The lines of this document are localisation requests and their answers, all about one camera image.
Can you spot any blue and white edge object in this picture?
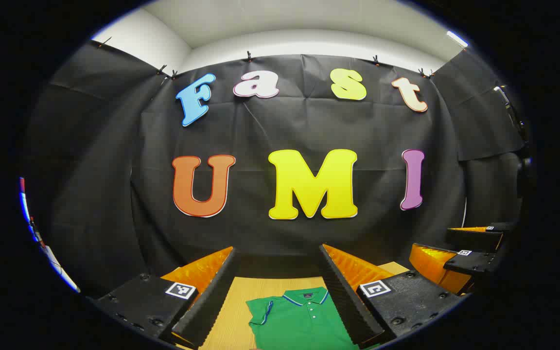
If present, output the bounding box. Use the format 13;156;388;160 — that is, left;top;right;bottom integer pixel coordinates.
18;177;81;294

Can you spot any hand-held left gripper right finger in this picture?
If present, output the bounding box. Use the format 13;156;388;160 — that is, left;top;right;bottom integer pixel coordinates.
318;244;466;349

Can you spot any green T-shirt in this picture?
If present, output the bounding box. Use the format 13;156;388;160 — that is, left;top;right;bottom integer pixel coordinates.
246;287;380;350

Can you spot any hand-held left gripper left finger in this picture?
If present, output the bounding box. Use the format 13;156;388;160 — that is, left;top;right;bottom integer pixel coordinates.
90;246;240;350

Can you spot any black metal stand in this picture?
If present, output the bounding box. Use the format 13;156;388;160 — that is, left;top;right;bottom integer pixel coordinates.
493;85;529;142

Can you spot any ceiling light strip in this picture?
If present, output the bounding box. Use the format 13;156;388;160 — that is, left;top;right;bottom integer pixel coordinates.
447;30;469;48

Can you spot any black backdrop cloth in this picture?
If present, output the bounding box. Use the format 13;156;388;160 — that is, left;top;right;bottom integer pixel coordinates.
22;41;528;297

